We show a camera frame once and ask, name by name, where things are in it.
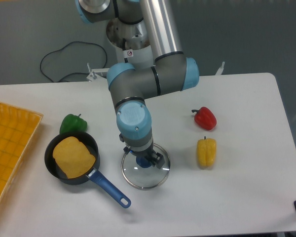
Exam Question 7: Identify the red bell pepper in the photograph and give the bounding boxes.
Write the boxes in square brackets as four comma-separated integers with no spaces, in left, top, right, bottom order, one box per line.
[191,107,217,131]

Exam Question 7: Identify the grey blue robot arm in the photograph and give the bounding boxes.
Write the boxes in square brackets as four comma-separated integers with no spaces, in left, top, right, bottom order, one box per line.
[76,0,199,168]

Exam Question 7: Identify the yellow bell pepper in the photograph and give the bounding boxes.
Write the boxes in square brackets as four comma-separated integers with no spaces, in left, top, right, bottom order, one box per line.
[196,136,217,167]

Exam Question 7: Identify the white table clamp bracket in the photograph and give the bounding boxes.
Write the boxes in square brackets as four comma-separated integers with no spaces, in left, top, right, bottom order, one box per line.
[215,61,225,76]

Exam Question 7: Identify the glass pot lid blue knob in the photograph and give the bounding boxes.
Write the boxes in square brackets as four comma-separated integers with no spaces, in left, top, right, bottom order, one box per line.
[121,142,171,191]

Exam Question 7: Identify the yellow woven basket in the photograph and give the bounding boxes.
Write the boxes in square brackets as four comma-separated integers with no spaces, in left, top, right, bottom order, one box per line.
[0,102,43,203]

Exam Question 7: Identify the green bell pepper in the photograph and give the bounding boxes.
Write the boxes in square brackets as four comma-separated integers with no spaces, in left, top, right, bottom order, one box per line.
[59,114,88,134]

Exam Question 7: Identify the black cable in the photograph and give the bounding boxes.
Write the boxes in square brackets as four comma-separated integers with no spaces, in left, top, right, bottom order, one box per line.
[40,41,108,82]

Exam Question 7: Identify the black saucepan blue handle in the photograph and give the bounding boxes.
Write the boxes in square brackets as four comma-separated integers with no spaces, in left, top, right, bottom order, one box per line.
[44,131,131,208]

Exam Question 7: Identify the yellow toast slice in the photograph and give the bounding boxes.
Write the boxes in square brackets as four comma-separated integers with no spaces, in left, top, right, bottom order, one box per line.
[53,136,96,179]

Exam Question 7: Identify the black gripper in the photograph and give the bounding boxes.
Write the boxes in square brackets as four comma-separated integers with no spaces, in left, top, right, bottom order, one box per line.
[119,133,165,168]

